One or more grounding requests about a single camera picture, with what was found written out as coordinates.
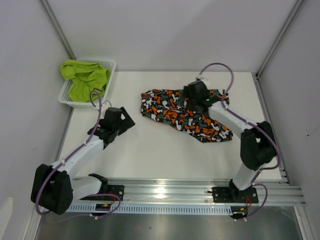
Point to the green shorts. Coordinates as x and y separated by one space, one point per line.
88 79

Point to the aluminium frame post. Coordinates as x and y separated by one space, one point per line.
57 28
280 37

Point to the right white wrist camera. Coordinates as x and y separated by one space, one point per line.
203 79

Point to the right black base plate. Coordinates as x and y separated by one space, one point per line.
228 195

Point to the orange camouflage shorts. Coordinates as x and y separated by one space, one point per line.
169 107

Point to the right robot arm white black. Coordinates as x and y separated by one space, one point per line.
258 150

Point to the slotted cable duct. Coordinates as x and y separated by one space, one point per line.
132 208

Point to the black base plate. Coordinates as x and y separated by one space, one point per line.
228 195
117 190

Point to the right aluminium frame post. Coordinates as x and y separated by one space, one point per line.
280 37

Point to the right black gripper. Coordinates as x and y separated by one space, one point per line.
188 94

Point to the left aluminium frame post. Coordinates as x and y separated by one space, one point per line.
57 28

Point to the white plastic basket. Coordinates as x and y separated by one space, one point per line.
63 96

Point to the aluminium mounting rail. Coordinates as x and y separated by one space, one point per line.
196 192

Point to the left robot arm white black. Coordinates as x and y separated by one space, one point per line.
56 186

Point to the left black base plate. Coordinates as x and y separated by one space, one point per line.
117 190

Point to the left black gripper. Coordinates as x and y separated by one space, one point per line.
126 123

